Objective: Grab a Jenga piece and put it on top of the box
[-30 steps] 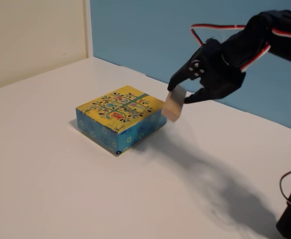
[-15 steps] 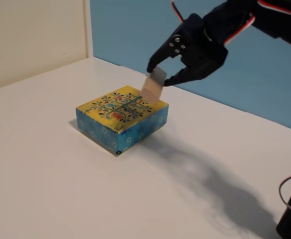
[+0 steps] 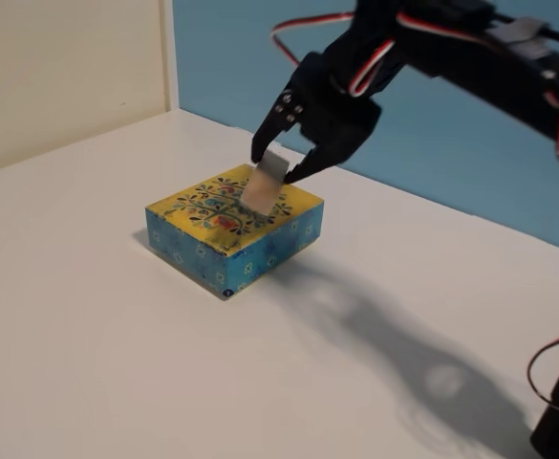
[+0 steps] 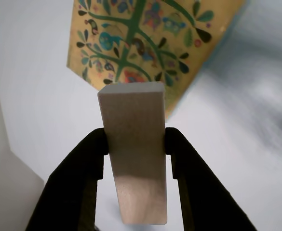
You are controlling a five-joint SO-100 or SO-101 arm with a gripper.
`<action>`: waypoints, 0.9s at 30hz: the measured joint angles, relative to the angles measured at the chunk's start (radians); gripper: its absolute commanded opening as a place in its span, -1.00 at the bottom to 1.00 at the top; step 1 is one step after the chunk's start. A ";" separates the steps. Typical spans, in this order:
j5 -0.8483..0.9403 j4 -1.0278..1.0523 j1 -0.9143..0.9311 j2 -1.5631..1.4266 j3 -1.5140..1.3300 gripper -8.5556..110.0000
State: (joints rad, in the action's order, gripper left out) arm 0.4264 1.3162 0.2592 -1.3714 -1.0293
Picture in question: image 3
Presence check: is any yellow teal floral box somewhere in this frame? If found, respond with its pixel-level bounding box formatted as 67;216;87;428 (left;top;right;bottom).
144;163;327;301

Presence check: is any wooden Jenga block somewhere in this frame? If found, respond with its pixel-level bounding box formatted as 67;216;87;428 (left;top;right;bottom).
240;151;292;219

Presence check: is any grey tape strip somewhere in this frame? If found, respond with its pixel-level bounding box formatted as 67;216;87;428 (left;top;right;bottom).
486;17;555;59

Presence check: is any red white servo cable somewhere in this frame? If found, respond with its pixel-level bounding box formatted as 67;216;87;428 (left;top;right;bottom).
269;11;559;172

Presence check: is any thin red black cable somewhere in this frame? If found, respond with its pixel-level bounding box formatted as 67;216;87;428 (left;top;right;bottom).
527;322;559;415

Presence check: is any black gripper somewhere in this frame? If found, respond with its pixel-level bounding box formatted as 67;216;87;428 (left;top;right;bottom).
250;50;383;185

